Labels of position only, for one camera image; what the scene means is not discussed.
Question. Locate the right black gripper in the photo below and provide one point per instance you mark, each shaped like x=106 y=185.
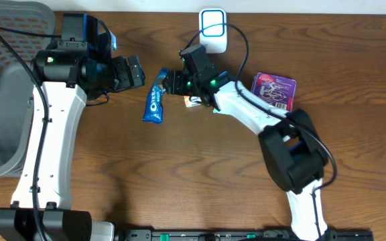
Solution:
x=173 y=82

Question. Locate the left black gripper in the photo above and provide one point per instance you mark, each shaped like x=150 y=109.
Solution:
x=122 y=74

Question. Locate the orange tissue packet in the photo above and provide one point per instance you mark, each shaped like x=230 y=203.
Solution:
x=192 y=101

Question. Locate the blue Oreo cookie pack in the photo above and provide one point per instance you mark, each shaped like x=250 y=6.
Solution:
x=153 y=109

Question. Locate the red purple pad pack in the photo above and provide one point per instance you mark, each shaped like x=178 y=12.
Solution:
x=276 y=90

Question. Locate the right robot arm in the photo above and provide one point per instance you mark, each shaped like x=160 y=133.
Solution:
x=292 y=152

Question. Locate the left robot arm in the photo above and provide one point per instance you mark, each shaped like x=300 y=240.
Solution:
x=41 y=206

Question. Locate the grey plastic mesh basket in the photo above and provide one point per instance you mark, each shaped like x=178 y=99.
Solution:
x=25 y=25

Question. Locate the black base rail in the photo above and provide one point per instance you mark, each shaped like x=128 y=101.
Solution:
x=284 y=234

